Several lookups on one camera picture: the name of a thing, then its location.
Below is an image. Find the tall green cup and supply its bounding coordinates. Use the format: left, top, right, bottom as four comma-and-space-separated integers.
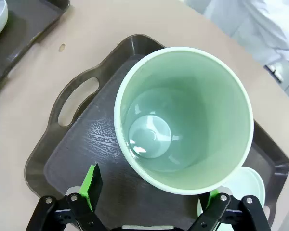
113, 47, 255, 195

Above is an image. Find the dark brown handled tray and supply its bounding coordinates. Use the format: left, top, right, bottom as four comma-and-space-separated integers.
0, 0, 70, 97
24, 34, 289, 231

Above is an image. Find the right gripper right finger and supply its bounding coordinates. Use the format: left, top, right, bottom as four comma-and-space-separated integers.
191, 185, 273, 231

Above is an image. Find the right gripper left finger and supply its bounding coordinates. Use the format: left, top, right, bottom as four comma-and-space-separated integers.
26, 163, 108, 231

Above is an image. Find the green bowl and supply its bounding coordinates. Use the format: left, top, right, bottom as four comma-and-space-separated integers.
197, 166, 266, 217

